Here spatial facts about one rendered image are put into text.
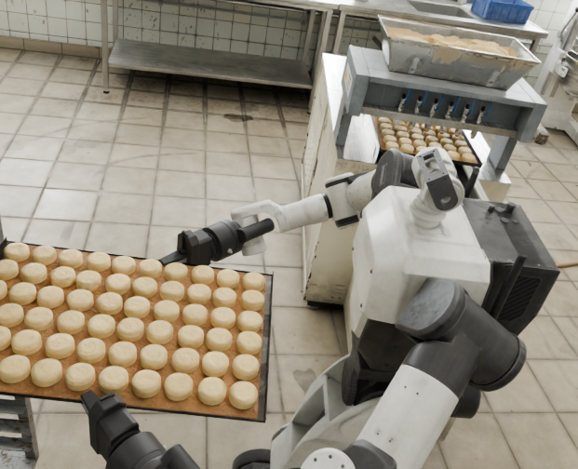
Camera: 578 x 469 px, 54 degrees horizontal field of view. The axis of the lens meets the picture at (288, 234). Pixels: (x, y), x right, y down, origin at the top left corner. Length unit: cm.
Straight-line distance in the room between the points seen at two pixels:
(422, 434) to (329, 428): 49
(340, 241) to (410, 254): 155
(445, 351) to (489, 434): 176
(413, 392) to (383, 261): 23
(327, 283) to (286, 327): 28
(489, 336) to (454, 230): 23
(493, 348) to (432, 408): 13
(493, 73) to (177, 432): 175
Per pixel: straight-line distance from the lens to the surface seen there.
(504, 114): 238
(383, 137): 234
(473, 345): 83
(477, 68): 223
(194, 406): 104
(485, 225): 104
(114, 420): 98
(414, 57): 216
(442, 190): 90
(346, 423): 123
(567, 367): 305
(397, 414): 79
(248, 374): 107
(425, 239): 95
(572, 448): 272
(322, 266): 252
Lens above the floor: 184
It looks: 35 degrees down
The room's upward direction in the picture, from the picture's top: 11 degrees clockwise
